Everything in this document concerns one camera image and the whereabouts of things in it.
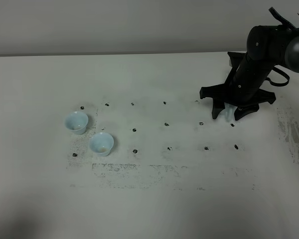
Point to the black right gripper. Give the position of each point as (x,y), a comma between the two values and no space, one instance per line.
(242,86)

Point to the light blue porcelain teapot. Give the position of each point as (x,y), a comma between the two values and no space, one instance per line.
(229,112)

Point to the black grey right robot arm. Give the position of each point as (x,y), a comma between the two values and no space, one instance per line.
(267,48)

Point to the near light blue teacup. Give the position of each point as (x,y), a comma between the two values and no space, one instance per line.
(101,143)

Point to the light blue teacup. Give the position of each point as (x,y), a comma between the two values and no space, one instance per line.
(76,122)
(101,143)

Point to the far light blue teacup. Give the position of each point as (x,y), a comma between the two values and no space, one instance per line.
(76,122)

